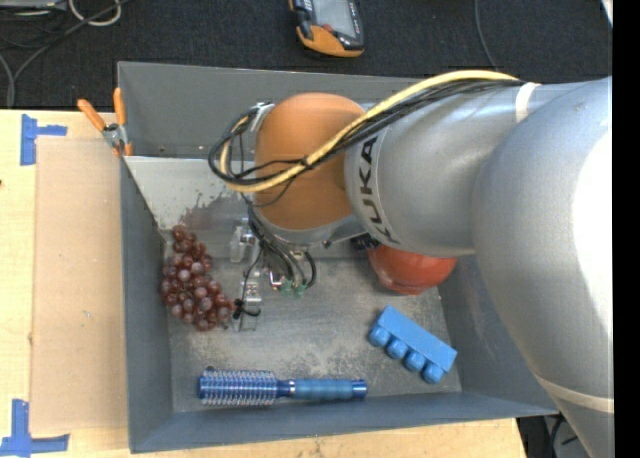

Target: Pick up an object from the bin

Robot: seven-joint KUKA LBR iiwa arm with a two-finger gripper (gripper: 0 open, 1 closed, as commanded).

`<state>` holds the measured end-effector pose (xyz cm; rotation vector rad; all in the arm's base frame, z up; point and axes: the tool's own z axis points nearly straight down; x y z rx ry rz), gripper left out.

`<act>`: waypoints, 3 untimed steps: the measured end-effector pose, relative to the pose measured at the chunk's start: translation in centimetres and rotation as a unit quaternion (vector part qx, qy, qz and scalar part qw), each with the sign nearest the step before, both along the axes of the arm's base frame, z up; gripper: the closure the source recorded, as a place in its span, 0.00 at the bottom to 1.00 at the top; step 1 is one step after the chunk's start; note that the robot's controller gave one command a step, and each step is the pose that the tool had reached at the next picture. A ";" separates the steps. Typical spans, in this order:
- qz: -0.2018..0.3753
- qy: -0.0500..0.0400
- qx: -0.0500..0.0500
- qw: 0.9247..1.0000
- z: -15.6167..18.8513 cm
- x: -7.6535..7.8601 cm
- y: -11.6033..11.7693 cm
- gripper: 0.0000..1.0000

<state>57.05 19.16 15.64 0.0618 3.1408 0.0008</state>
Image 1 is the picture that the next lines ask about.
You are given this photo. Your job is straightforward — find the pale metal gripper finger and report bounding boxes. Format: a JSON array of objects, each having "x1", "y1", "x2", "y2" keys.
[
  {"x1": 229, "y1": 218, "x2": 262, "y2": 264},
  {"x1": 233, "y1": 267, "x2": 265, "y2": 332}
]

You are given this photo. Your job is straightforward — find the dark red grape bunch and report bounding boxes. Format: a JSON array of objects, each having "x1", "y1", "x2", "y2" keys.
[{"x1": 158, "y1": 224, "x2": 237, "y2": 333}]

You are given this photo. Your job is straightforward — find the grey metal bin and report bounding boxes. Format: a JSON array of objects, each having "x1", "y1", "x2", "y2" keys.
[{"x1": 116, "y1": 61, "x2": 560, "y2": 455}]

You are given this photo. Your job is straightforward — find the blue round hairbrush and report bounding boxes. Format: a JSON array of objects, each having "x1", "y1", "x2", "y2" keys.
[{"x1": 197, "y1": 367, "x2": 369, "y2": 408}]

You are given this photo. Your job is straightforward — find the blue studded toy block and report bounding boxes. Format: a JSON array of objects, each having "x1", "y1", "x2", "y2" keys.
[{"x1": 367, "y1": 305, "x2": 459, "y2": 385}]

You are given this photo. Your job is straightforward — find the brown cardboard board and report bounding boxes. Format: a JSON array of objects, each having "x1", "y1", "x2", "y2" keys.
[{"x1": 28, "y1": 137, "x2": 130, "y2": 440}]

